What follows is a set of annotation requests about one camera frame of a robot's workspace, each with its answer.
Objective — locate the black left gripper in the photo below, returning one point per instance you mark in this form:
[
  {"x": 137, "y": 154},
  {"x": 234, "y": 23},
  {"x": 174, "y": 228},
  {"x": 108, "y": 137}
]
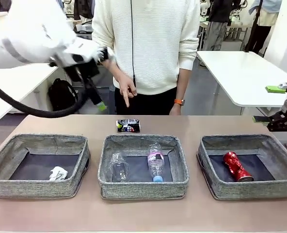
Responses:
[{"x": 84, "y": 71}]

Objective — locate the crushed red soda can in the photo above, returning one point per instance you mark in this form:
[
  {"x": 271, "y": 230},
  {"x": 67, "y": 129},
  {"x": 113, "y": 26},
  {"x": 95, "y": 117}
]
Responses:
[{"x": 236, "y": 166}]

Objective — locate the clear plastic cup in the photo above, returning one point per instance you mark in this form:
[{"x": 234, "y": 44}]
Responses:
[{"x": 120, "y": 167}]

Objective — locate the white paper ball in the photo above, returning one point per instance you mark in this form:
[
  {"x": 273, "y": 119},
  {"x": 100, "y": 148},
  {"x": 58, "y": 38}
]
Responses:
[{"x": 58, "y": 173}]

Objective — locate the clear bottle with blue cap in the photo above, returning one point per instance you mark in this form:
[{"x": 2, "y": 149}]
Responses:
[{"x": 155, "y": 165}]

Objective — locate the person's left forearm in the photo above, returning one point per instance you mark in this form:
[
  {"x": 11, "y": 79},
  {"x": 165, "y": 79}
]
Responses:
[{"x": 183, "y": 82}]

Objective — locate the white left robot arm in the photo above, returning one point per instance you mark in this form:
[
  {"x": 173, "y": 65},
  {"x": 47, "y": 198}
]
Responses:
[{"x": 32, "y": 36}]

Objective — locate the person's right forearm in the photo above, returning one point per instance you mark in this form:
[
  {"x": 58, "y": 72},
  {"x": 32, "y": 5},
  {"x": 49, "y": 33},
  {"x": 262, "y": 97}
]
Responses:
[{"x": 114, "y": 68}]

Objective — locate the person's right hand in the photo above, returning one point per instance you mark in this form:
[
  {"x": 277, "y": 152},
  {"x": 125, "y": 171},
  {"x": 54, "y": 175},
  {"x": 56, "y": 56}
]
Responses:
[{"x": 126, "y": 87}]

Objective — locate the person's left hand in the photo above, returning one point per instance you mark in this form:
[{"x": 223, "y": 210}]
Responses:
[{"x": 175, "y": 110}]

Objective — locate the black backpack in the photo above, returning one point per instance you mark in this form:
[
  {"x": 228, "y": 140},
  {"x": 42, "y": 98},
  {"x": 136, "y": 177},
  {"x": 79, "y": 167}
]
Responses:
[{"x": 61, "y": 97}]

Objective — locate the crushed black soda can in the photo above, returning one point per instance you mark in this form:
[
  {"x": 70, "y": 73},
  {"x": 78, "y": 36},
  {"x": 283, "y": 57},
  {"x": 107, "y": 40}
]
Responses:
[{"x": 129, "y": 125}]

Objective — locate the white desk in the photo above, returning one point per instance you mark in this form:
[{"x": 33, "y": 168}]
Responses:
[
  {"x": 235, "y": 72},
  {"x": 20, "y": 85}
]

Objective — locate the person in white sweater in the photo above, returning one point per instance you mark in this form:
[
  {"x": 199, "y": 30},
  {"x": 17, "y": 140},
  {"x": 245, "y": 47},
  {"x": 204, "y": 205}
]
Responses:
[{"x": 153, "y": 48}]

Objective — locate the orange wrist watch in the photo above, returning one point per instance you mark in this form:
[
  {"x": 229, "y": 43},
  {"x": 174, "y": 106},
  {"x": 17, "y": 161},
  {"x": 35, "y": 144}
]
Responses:
[{"x": 180, "y": 102}]

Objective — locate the grey fabric basket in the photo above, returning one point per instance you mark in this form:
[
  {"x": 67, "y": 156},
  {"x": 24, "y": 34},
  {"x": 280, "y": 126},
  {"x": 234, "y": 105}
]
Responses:
[
  {"x": 252, "y": 189},
  {"x": 36, "y": 189},
  {"x": 143, "y": 189}
]

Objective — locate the black tripod pole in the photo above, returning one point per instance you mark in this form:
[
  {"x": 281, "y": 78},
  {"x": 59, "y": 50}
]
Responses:
[{"x": 256, "y": 21}]

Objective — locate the person in light blue top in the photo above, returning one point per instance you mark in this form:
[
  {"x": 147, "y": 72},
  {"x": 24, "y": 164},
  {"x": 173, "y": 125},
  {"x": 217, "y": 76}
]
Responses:
[{"x": 269, "y": 19}]

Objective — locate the person in grey trousers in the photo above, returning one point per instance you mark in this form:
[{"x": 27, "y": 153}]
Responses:
[{"x": 221, "y": 29}]

